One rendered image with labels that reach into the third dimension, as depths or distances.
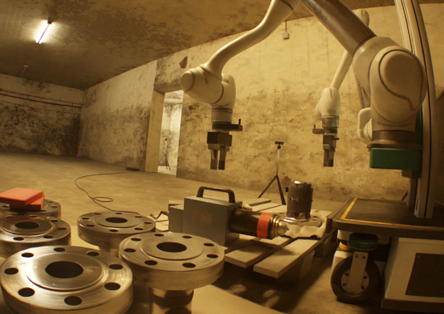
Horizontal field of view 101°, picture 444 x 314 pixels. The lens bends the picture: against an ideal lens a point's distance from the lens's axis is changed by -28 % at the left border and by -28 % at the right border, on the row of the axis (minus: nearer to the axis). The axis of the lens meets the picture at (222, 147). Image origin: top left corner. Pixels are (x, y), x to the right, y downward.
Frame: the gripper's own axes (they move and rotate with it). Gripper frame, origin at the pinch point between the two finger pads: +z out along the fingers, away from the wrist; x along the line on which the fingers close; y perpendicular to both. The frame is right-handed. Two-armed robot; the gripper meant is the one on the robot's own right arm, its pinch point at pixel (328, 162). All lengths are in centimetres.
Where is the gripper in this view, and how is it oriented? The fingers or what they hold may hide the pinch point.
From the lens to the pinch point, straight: 128.0
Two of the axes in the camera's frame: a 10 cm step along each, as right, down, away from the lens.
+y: 8.2, 0.4, -5.7
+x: 5.7, 0.8, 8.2
